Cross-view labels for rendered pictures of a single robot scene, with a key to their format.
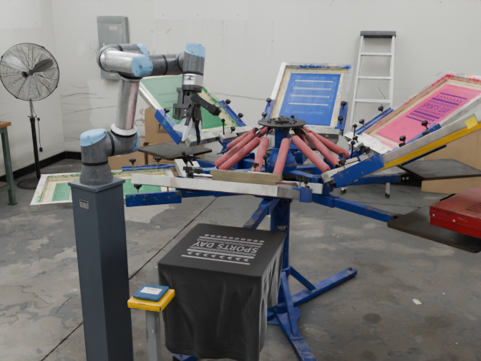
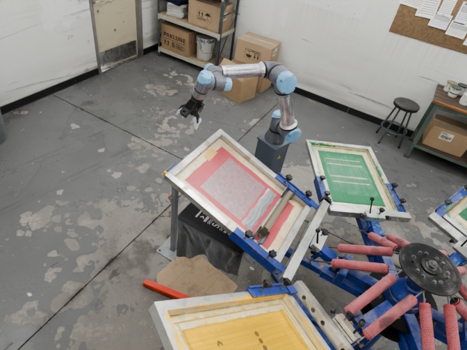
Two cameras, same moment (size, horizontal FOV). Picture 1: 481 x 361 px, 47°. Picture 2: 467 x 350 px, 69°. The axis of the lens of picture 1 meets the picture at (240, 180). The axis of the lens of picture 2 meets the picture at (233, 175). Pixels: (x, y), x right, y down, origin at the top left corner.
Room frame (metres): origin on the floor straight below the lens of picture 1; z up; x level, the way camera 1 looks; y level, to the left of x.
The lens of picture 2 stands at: (2.43, -1.43, 2.61)
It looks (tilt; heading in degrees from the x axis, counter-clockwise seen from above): 41 degrees down; 96
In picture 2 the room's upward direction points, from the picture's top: 11 degrees clockwise
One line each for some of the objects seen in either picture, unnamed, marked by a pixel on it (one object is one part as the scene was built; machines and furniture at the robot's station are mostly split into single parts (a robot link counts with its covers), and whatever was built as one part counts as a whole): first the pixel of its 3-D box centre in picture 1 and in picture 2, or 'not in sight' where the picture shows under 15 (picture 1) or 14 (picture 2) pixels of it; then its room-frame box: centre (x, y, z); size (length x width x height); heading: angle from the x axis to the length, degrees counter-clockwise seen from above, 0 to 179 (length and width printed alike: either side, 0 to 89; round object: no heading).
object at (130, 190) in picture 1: (132, 171); (358, 180); (3.13, 0.63, 1.05); 1.08 x 0.61 x 0.23; 103
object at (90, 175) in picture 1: (95, 170); (276, 133); (2.45, 0.66, 1.25); 0.15 x 0.15 x 0.10
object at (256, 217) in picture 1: (255, 220); (293, 255); (2.74, -0.08, 0.89); 1.24 x 0.06 x 0.06; 163
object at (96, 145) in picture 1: (95, 145); (280, 120); (2.46, 0.66, 1.37); 0.13 x 0.12 x 0.14; 127
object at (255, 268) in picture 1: (225, 246); (226, 212); (2.27, 0.07, 0.95); 0.48 x 0.44 x 0.01; 163
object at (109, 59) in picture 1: (123, 61); (244, 71); (2.18, 0.45, 1.76); 0.49 x 0.11 x 0.12; 37
